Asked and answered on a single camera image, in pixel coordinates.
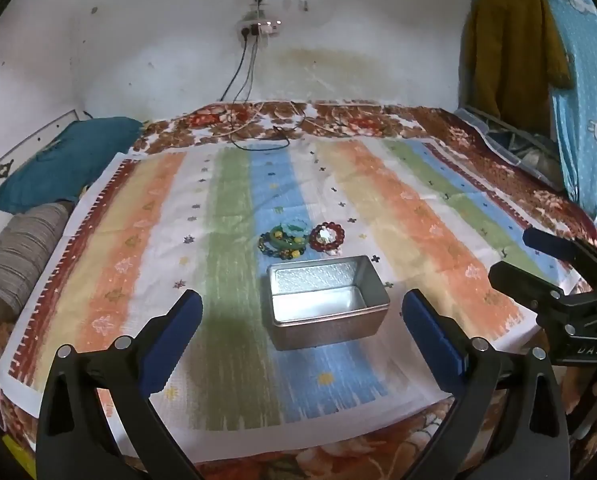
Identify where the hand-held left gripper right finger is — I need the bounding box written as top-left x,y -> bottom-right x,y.
401,288 -> 574,480

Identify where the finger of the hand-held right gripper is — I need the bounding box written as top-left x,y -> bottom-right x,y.
523,227 -> 597,286
488,260 -> 579,312

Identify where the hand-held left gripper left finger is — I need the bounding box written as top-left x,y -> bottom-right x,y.
36,289 -> 205,480

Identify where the rectangular metal tin box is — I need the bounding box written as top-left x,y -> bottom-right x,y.
266,255 -> 391,352

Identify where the yellow and black bead bracelet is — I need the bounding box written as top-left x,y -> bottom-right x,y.
258,232 -> 306,261

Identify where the green jade bangle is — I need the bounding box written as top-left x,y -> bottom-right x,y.
271,227 -> 305,254

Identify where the red bead bracelet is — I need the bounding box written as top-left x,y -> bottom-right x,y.
307,223 -> 345,253

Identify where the turquoise bead bracelet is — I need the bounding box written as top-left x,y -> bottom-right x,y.
284,221 -> 311,245

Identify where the grey plaid fabric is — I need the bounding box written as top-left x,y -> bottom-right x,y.
455,106 -> 565,192

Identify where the blue rabbit print cloth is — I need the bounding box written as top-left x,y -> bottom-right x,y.
523,0 -> 597,224

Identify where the striped colourful cloth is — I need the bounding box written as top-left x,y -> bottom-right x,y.
0,137 -> 584,433

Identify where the grey striped pillow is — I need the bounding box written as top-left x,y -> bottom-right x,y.
0,202 -> 76,321

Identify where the teal pillow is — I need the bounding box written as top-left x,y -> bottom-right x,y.
0,116 -> 144,213

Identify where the white headboard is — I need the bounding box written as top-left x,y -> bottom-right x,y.
0,109 -> 86,211

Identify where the white power strip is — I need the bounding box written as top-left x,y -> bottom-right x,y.
235,16 -> 282,42

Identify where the black cable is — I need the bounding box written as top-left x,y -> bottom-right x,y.
218,35 -> 292,152

